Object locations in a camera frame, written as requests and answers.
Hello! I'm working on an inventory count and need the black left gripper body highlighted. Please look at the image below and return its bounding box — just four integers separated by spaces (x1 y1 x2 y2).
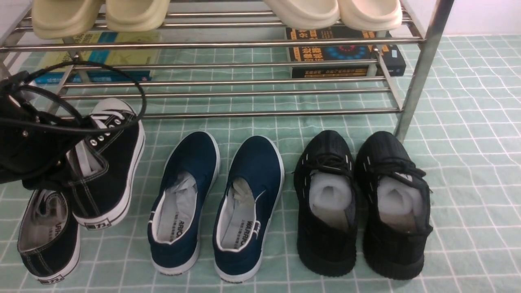
0 72 103 191

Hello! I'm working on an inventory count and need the black canvas sneaker white sole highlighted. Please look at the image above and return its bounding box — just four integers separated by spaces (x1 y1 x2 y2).
64 98 146 230

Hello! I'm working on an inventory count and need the metal shoe rack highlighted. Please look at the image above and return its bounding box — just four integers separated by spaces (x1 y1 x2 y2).
1 0 454 141

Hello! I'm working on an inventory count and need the yellow blue book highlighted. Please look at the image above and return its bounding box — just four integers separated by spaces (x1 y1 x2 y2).
35 31 162 85

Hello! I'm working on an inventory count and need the yellow-green slipper left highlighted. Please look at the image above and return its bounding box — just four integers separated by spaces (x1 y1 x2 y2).
31 0 104 39

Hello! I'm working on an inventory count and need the yellow-green slipper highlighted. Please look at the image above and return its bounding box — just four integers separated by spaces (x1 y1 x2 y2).
31 0 104 39
105 0 170 32

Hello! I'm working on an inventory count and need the left navy slip-on shoe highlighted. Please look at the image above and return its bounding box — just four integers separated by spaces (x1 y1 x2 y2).
147 131 220 275

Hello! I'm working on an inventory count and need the navy slip-on shoe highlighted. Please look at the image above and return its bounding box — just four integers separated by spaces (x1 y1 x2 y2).
147 131 220 275
212 136 285 284

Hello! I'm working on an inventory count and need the yellow-green slipper right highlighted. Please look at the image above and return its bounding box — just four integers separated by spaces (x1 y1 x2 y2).
105 0 170 32

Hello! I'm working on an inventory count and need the right navy slip-on shoe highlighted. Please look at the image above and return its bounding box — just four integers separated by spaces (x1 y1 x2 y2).
212 136 285 284

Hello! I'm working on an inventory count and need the left black knit sneaker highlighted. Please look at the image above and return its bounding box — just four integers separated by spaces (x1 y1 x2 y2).
293 130 358 278

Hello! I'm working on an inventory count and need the black knit sneaker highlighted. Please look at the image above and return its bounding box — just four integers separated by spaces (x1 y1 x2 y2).
354 131 433 280
293 130 358 278

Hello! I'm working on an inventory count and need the cream slipper left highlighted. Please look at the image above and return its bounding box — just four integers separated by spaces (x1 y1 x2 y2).
264 0 340 30

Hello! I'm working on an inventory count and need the cream slipper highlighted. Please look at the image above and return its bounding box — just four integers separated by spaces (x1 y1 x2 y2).
337 0 403 31
264 0 340 30

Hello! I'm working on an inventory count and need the cream slipper right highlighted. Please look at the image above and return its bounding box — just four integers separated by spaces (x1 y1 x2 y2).
337 0 403 31

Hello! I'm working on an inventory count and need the right black knit sneaker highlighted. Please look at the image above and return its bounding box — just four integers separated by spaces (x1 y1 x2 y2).
354 131 433 280

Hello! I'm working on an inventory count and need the black orange book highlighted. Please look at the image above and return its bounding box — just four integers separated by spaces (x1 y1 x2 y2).
285 26 406 79

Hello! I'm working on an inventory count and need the black cable loop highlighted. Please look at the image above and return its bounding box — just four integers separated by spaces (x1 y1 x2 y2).
0 61 147 135

